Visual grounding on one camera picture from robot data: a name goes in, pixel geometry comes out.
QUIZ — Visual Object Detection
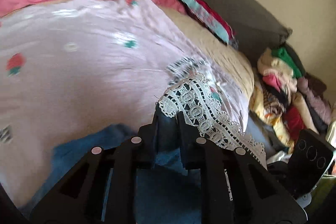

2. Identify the pink strawberry print quilt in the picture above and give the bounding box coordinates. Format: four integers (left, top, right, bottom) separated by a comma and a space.
1, 0, 248, 206

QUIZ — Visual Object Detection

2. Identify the pile of colourful clothes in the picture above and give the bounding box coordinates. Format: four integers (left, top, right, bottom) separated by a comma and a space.
249, 45, 333, 155

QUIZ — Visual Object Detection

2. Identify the blue denim pants lace hem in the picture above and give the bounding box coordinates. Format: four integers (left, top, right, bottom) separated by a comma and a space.
49, 76, 266, 223

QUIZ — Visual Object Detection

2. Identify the beige bed sheet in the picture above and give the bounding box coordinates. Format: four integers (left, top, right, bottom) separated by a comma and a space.
160, 6, 255, 99

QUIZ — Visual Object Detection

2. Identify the floral teal red pillow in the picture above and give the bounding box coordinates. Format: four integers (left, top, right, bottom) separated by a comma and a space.
179, 0, 239, 50

